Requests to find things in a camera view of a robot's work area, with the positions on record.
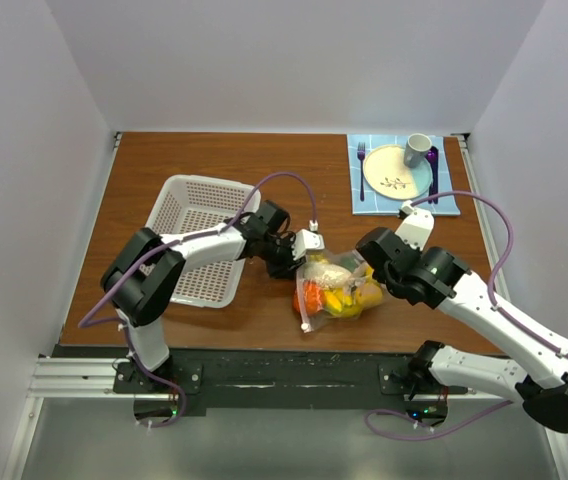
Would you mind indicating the front aluminium rail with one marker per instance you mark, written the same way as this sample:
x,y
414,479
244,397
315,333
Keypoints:
x,y
64,377

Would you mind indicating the orange fake fruit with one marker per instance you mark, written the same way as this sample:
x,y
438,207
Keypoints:
x,y
313,296

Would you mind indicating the grey mug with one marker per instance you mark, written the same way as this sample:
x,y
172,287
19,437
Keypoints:
x,y
416,148

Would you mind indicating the purple plastic fork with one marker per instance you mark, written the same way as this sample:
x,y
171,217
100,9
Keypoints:
x,y
361,156

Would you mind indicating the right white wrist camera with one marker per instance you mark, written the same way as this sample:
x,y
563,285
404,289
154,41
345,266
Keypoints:
x,y
416,226

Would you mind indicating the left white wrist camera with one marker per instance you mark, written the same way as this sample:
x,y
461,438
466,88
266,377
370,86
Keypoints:
x,y
309,242

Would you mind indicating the white perforated plastic basket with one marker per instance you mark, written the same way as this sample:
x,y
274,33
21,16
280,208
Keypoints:
x,y
189,203

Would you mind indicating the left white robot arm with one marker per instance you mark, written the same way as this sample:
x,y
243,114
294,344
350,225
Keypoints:
x,y
141,280

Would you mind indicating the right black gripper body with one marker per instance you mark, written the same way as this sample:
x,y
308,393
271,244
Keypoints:
x,y
390,282

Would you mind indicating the cream and blue plate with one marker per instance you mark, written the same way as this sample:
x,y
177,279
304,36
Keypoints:
x,y
387,175

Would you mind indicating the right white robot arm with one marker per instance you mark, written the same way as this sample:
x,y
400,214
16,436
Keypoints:
x,y
534,371

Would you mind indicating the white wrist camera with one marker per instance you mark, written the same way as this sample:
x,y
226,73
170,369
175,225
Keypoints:
x,y
309,242
416,226

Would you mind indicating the purple plastic knife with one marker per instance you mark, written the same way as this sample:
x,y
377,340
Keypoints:
x,y
435,168

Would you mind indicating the yellow orange fake pear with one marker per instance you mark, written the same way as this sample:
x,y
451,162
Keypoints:
x,y
368,295

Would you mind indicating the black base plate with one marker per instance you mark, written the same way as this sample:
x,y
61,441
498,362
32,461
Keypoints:
x,y
226,398

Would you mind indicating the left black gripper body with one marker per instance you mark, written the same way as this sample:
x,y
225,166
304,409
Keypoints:
x,y
278,255

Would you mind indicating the yellow fake fruit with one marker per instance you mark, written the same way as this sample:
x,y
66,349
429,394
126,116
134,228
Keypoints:
x,y
340,304

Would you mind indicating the clear zip top bag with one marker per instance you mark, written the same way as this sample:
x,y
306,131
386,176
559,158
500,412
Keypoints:
x,y
361,273

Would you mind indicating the white fake radish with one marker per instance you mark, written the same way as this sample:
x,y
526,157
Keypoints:
x,y
327,275

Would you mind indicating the purple plastic spoon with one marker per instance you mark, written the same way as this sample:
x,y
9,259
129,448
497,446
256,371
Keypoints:
x,y
428,158

